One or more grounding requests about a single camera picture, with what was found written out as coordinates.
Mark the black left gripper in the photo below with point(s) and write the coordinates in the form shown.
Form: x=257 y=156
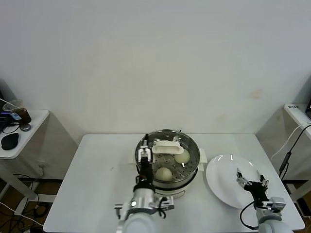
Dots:
x=147 y=172

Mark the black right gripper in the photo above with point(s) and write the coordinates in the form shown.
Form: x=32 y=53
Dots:
x=256 y=190

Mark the white steamed baozi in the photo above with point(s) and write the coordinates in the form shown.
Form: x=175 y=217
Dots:
x=182 y=157
x=163 y=174

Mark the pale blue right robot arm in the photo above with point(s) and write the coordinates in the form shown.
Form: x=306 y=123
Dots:
x=269 y=224

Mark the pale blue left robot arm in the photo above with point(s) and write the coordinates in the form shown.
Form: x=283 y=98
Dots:
x=141 y=201

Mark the stainless steel steamer basket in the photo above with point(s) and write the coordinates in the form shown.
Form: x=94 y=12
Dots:
x=192 y=150

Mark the white round plate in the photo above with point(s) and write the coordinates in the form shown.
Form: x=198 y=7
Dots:
x=223 y=174

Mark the cream electric cooker base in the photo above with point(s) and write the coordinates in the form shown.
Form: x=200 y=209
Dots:
x=175 y=194

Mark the white side table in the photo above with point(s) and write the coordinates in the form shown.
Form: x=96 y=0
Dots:
x=36 y=116
x=274 y=121

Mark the grey round disc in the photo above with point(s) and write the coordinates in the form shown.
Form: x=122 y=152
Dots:
x=25 y=127

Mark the plastic cup of iced coffee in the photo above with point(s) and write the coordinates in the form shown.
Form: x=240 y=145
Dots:
x=23 y=115

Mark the black computer mouse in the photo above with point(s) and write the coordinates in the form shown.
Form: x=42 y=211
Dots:
x=9 y=142

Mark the dark device with purple light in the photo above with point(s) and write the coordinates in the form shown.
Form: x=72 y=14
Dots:
x=4 y=119

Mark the clear drinking straw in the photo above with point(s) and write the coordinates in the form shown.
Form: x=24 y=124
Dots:
x=5 y=101

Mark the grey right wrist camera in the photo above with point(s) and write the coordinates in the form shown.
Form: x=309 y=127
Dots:
x=275 y=205

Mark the white wall outlet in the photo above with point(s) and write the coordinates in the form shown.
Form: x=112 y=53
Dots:
x=41 y=164

